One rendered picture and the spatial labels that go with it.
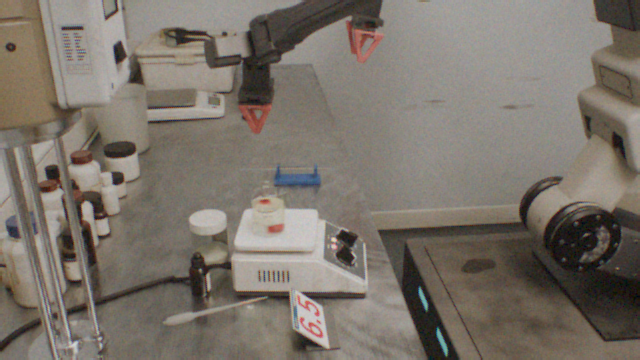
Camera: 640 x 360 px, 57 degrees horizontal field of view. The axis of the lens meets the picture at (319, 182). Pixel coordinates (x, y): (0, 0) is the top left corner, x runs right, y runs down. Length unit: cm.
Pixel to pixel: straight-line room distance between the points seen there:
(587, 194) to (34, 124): 127
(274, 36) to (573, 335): 98
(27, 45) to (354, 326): 58
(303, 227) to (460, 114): 170
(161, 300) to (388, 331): 34
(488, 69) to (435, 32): 28
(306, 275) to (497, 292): 86
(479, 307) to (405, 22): 121
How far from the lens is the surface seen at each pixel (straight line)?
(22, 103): 44
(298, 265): 87
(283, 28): 107
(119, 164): 132
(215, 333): 85
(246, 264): 87
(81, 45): 43
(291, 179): 126
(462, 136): 257
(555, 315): 161
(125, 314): 91
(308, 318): 82
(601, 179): 151
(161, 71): 196
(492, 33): 249
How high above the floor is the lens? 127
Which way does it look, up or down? 24 degrees down
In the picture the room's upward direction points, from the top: straight up
